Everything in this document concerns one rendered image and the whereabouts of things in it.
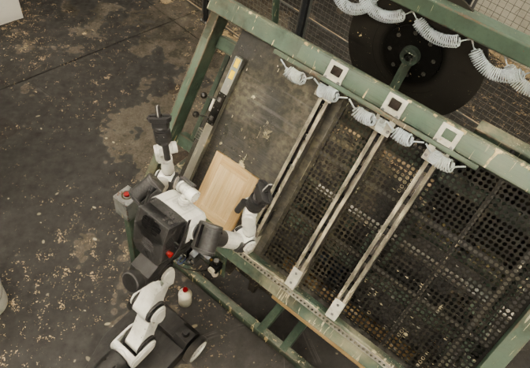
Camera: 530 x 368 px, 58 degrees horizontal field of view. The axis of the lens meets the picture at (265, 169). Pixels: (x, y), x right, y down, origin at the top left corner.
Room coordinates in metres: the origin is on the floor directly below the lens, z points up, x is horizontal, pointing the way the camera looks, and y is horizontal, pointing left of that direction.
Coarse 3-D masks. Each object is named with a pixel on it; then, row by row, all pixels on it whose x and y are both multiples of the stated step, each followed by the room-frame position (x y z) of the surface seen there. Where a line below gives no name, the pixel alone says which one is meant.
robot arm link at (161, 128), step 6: (150, 114) 1.72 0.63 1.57; (162, 114) 1.73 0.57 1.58; (168, 114) 1.73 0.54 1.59; (150, 120) 1.68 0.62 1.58; (156, 120) 1.68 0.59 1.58; (162, 120) 1.69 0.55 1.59; (168, 120) 1.69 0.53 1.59; (156, 126) 1.68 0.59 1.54; (162, 126) 1.68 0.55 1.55; (168, 126) 1.69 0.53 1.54; (156, 132) 1.66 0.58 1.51; (162, 132) 1.67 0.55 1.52; (168, 132) 1.68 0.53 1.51; (156, 138) 1.65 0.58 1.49; (162, 138) 1.65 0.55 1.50; (168, 138) 1.67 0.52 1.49
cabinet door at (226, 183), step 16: (224, 160) 1.83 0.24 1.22; (208, 176) 1.79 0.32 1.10; (224, 176) 1.77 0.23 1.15; (240, 176) 1.75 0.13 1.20; (208, 192) 1.73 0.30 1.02; (224, 192) 1.71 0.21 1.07; (240, 192) 1.69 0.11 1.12; (208, 208) 1.67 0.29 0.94; (224, 208) 1.65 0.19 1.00; (224, 224) 1.59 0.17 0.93
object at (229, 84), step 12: (228, 72) 2.11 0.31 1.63; (240, 72) 2.13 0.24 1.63; (228, 84) 2.07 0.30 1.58; (228, 96) 2.05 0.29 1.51; (216, 120) 1.97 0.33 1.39; (204, 132) 1.94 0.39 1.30; (204, 144) 1.89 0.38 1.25; (192, 156) 1.86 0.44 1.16; (192, 168) 1.82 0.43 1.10; (180, 192) 1.74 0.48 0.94
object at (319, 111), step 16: (336, 64) 1.94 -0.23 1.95; (320, 80) 1.79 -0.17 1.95; (336, 80) 1.89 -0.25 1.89; (320, 96) 1.78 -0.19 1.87; (320, 112) 1.84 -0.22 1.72; (304, 128) 1.80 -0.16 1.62; (304, 144) 1.75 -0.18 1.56; (288, 160) 1.72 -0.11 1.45; (288, 176) 1.66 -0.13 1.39; (272, 192) 1.62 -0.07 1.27; (272, 208) 1.57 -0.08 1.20; (256, 224) 1.53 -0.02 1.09; (256, 240) 1.48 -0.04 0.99
